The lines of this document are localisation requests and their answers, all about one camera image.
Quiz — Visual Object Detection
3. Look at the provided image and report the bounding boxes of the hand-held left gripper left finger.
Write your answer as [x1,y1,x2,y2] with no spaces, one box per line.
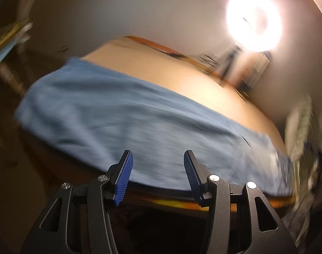
[19,150,134,254]

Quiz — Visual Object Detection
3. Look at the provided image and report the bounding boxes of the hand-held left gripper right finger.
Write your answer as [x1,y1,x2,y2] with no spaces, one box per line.
[183,150,299,254]

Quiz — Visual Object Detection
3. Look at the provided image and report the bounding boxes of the blue denim pants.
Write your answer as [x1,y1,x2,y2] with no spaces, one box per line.
[14,57,295,196]

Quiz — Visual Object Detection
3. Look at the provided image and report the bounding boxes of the black tripod stand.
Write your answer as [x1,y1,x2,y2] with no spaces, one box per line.
[222,46,242,81]

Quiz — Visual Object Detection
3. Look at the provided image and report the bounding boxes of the folded silver tripod in bag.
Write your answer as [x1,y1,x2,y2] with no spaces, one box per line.
[240,50,271,89]

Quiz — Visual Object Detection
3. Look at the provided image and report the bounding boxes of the blue chair with wooden legs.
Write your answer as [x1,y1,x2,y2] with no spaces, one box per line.
[0,21,34,98]

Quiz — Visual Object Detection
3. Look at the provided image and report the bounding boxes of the black power cable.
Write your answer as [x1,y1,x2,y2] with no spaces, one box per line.
[161,50,220,66]

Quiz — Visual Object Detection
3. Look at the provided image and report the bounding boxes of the bright ring light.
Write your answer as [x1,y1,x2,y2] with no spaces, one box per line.
[227,0,283,52]

